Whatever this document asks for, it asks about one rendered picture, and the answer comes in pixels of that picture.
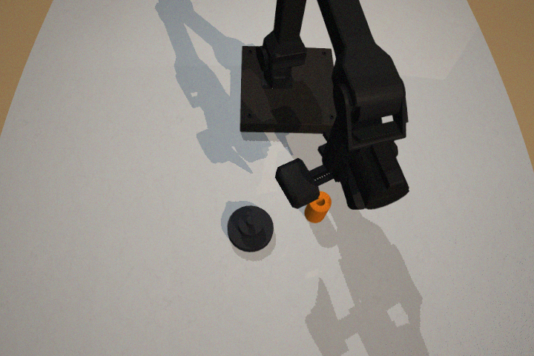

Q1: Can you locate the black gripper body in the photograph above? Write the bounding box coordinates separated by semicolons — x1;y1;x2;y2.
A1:
275;128;350;209

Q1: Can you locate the orange knob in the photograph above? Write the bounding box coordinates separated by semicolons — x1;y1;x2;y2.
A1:
305;191;332;223

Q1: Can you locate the dark grey round pedestal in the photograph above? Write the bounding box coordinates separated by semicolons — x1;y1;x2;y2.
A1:
228;205;274;252

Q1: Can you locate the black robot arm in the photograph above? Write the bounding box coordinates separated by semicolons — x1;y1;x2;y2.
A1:
256;0;409;210

